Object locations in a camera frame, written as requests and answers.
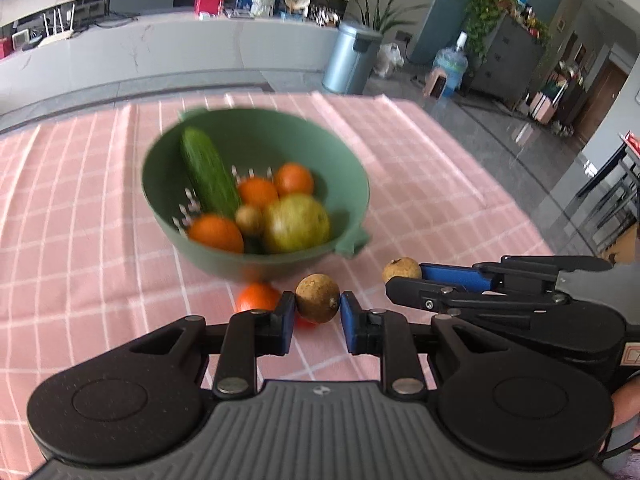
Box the small brown kiwi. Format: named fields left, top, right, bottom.
left=382, top=257, right=423, bottom=285
left=235, top=204, right=265, bottom=237
left=295, top=273, right=342, bottom=324

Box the climbing leafy plant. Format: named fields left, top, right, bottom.
left=456, top=0, right=552, bottom=63

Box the brown wooden door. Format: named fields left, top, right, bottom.
left=571, top=59, right=629, bottom=147

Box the dark dining chair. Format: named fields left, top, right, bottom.
left=564, top=132, right=640, bottom=253

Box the small pink stool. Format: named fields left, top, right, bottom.
left=424, top=69, right=450, bottom=100

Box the white router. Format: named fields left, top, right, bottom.
left=38, top=3, right=77, bottom=47

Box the blue water jug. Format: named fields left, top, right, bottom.
left=434, top=31, right=470, bottom=89

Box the grey drawer cabinet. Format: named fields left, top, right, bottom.
left=469, top=12, right=547, bottom=109

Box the orange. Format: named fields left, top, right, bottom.
left=274, top=162, right=316, bottom=198
left=236, top=282, right=284, bottom=314
left=237, top=178, right=279, bottom=209
left=187, top=213, right=246, bottom=254

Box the grey metal trash can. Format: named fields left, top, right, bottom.
left=321, top=21, right=383, bottom=95

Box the green cucumber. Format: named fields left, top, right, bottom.
left=181, top=127, right=244, bottom=221

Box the yellow green pomelo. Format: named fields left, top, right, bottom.
left=262, top=194, right=332, bottom=254

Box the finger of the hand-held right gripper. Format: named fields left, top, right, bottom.
left=420, top=255, right=614, bottom=294
left=385, top=276, right=571, bottom=317

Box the person's right hand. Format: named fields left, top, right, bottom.
left=612, top=374, right=640, bottom=426

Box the pink suitcase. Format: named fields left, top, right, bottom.
left=529, top=91, right=559, bottom=124

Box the green colander bowl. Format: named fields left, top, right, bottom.
left=141, top=107, right=372, bottom=283

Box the long white media console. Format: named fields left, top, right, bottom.
left=0, top=9, right=342, bottom=107

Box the black cable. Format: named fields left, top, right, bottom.
left=594, top=427, right=640, bottom=463

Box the pink checked tablecloth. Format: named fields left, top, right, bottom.
left=0, top=92, right=557, bottom=471

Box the white plastic bag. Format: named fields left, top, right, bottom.
left=373, top=42, right=405, bottom=79

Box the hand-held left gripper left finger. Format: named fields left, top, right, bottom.
left=122, top=291, right=297, bottom=395

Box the long leaf potted plant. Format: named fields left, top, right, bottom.
left=342, top=0, right=432, bottom=37

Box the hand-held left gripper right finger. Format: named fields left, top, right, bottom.
left=340, top=291, right=521, bottom=395

